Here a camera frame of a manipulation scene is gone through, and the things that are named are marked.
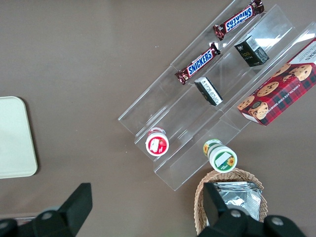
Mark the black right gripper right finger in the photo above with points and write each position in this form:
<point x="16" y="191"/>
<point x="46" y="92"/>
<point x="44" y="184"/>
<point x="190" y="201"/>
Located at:
<point x="219" y="219"/>

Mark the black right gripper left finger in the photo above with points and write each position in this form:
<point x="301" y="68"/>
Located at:
<point x="69" y="212"/>

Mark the oval light wicker basket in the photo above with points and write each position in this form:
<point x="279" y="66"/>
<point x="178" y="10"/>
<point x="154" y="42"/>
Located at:
<point x="247" y="175"/>

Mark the beige plastic tray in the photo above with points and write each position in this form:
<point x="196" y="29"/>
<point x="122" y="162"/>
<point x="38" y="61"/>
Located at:
<point x="14" y="138"/>

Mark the stacked aluminium foil containers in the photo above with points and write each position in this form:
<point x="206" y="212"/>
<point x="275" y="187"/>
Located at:
<point x="242" y="197"/>

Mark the green lid yogurt cup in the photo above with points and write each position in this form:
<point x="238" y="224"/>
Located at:
<point x="222" y="159"/>

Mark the red lid yogurt cup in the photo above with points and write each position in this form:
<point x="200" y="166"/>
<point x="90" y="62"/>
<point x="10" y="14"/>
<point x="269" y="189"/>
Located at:
<point x="157" y="145"/>

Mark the clear acrylic stepped stand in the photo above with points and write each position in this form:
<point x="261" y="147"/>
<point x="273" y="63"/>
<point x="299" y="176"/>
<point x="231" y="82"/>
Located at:
<point x="172" y="111"/>

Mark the small black carton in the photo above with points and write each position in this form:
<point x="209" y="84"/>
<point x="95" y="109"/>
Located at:
<point x="208" y="91"/>
<point x="250" y="53"/>

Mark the red tartan cookie box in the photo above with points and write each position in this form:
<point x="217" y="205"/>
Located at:
<point x="279" y="93"/>

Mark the Snickers chocolate bar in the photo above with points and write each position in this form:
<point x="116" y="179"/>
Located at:
<point x="198" y="63"/>
<point x="238" y="20"/>

